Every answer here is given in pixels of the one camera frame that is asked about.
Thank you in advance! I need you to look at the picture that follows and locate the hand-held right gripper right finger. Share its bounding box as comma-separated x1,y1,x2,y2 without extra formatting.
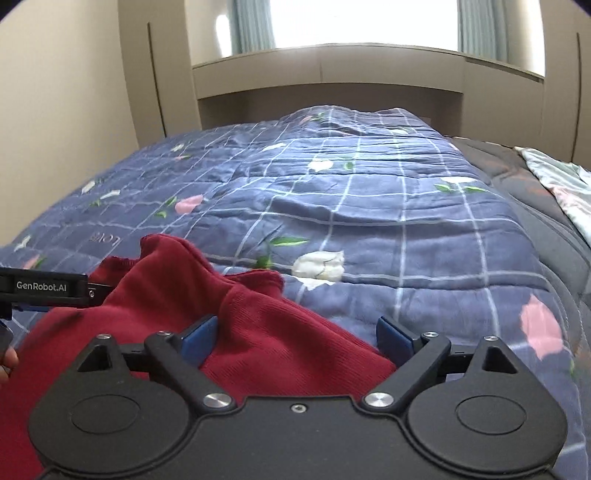
359,316,533,412

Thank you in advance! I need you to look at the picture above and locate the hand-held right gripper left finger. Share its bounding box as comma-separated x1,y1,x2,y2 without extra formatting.
75,315,235,414

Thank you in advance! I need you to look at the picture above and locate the dark red garment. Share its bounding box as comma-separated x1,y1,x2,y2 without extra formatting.
0,233,399,480

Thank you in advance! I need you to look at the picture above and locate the person's left hand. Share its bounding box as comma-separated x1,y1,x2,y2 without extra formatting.
0,347,20,385

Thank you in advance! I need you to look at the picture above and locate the blue plaid floral blanket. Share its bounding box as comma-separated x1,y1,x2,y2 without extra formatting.
0,106,591,480

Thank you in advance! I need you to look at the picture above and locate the light floral cloth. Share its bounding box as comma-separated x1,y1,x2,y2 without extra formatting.
514,146,591,246

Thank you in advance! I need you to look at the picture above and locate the beige headboard cabinet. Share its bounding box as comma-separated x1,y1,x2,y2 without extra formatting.
117,0,591,163

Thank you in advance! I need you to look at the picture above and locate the light blue curtain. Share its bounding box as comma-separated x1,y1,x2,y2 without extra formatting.
456,0,505,62
232,0,277,55

